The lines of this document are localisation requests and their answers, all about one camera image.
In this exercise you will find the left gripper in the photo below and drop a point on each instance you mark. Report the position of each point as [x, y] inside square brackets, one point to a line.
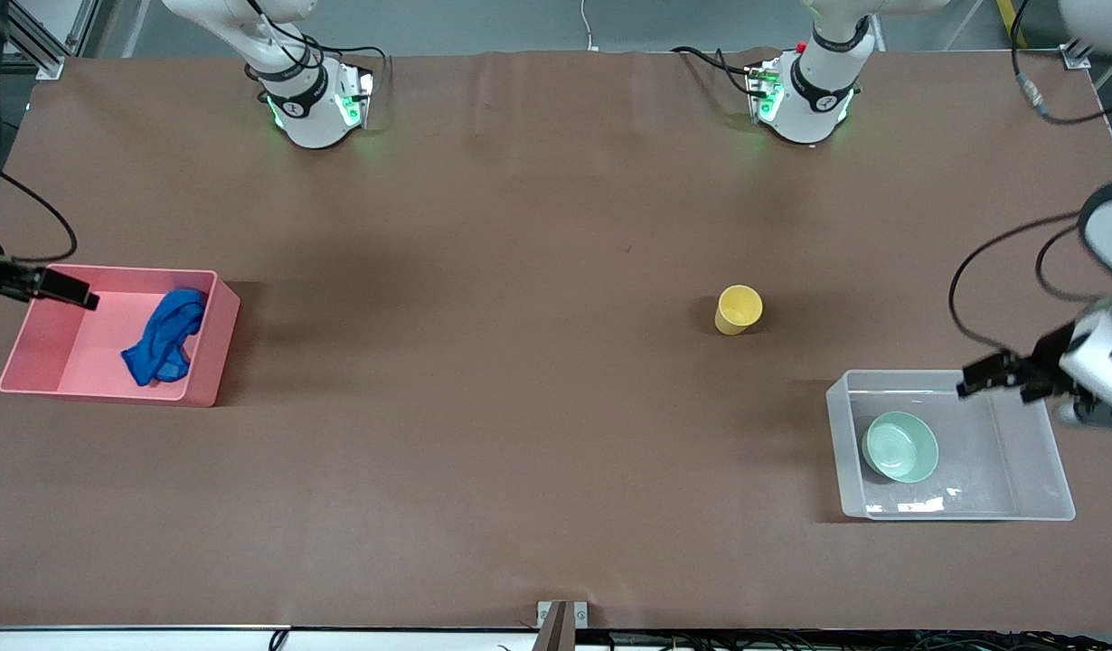
[1050, 352]

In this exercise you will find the blue cloth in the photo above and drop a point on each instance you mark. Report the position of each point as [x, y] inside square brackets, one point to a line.
[163, 339]

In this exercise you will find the green bowl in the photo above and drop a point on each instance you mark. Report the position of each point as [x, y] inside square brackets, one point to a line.
[899, 448]

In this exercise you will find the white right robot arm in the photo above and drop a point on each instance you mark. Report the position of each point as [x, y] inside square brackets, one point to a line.
[312, 122]

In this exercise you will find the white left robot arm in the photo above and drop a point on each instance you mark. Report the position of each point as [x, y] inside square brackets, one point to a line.
[805, 113]

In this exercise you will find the pink plastic box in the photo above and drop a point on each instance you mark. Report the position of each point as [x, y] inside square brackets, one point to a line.
[86, 353]

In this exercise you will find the clear plastic box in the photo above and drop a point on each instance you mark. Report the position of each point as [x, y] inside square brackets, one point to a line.
[999, 470]

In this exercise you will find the yellow cup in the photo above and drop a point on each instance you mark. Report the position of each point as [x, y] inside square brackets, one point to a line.
[737, 312]

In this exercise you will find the brown table cover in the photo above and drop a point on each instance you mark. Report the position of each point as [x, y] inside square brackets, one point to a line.
[556, 226]

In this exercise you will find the aluminium frame profile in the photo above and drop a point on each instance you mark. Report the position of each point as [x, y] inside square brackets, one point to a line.
[41, 45]

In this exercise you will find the aluminium corner bracket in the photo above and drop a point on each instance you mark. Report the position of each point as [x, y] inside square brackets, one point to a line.
[1080, 56]

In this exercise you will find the metal bracket with post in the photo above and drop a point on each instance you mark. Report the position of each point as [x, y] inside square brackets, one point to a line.
[560, 624]

